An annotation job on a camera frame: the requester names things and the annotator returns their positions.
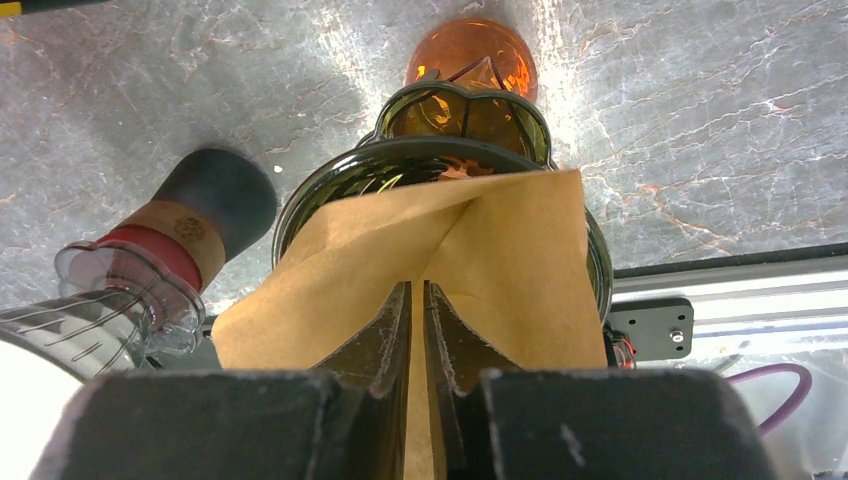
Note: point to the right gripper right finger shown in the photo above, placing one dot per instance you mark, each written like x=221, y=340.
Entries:
x=491, y=419

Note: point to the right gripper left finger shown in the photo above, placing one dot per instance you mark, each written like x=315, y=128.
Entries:
x=344, y=418

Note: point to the brown paper coffee filter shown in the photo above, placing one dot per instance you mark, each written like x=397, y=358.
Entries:
x=510, y=252

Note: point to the clear grey glass dripper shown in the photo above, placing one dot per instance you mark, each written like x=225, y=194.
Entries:
x=118, y=305

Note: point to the dark green dripper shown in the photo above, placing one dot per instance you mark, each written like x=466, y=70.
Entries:
x=428, y=132

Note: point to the white paper coffee filter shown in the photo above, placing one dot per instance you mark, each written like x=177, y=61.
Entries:
x=34, y=393

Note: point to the red black coffee server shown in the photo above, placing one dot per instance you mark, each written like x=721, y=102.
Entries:
x=212, y=206

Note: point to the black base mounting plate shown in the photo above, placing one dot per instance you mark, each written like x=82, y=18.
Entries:
x=652, y=328

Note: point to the amber glass beaker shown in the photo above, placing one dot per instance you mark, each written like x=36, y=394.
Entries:
x=475, y=53

